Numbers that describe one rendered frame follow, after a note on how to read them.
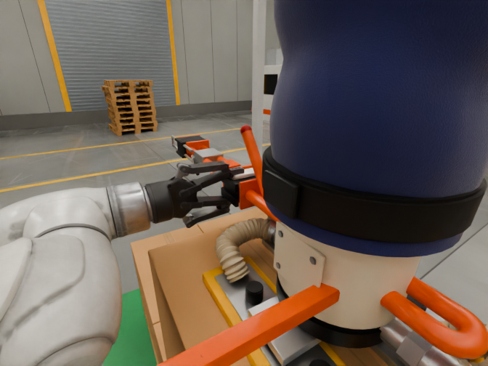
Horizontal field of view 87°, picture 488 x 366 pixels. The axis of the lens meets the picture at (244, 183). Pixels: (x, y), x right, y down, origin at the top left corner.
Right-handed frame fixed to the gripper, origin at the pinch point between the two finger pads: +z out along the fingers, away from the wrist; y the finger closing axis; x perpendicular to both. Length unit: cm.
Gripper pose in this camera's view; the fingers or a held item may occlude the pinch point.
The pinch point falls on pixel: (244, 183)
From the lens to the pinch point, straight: 56.0
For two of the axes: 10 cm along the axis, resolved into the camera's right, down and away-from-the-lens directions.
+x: 5.0, 3.4, -8.0
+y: 0.0, 9.2, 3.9
